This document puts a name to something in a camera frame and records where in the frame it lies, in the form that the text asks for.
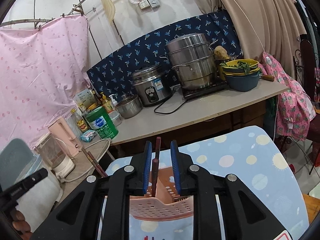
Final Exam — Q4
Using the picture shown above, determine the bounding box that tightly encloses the dark brown chopstick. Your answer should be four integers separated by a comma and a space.
151, 158, 159, 197

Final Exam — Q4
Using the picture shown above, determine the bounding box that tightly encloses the white blue storage bin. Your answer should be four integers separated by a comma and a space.
1, 138, 63, 232

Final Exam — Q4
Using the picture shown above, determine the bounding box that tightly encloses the small steel lidded pot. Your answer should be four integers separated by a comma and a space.
116, 95, 143, 119

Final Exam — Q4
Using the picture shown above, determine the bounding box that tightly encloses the pink perforated utensil holder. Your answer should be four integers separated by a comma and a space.
130, 167, 194, 222

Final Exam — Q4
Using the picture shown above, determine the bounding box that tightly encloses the green white canister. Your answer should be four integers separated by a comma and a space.
84, 106, 119, 139

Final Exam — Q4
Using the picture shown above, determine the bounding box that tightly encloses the black induction cooker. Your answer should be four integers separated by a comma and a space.
182, 78, 229, 100

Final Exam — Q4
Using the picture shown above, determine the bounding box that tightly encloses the steel rice cooker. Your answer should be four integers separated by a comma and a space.
132, 65, 172, 107

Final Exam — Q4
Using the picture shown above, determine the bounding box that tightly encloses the white blender jug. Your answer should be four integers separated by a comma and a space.
34, 132, 75, 179

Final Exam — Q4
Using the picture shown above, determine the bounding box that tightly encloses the blue wipes packet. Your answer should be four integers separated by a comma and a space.
80, 129, 97, 142

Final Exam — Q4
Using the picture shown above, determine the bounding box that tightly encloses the yellow soap dispenser bottle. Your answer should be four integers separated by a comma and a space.
100, 92, 114, 114

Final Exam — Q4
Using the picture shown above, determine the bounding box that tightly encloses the blue dotted table cloth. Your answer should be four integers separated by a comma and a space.
100, 125, 310, 240

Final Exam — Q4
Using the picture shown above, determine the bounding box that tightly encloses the navy patterned backsplash cloth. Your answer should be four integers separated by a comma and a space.
87, 9, 244, 99

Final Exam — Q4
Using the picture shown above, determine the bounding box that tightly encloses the pink electric kettle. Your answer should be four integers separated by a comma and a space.
48, 117, 82, 158

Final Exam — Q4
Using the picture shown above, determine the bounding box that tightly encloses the stacked steel steamer pot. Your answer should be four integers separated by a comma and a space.
160, 33, 217, 90

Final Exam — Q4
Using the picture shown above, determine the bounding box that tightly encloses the blue bowl with yellow basin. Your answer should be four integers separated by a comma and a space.
220, 59, 260, 92

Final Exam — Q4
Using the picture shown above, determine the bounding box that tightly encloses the ginger root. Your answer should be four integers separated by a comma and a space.
214, 46, 229, 61

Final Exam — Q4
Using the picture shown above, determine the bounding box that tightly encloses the pink pineapple garment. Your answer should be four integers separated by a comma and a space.
259, 52, 316, 141

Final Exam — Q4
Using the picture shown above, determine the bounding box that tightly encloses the pink spotted curtain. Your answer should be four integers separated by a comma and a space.
1, 15, 89, 147

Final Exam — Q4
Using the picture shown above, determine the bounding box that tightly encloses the beige hanging curtain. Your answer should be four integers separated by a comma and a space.
195, 0, 306, 76

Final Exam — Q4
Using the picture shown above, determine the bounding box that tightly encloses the white power cable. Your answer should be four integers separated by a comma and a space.
58, 138, 112, 183

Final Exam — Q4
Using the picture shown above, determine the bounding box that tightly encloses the black power cable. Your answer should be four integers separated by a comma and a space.
153, 84, 188, 115

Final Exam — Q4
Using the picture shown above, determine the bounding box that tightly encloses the white wall socket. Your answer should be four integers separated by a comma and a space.
138, 0, 160, 10

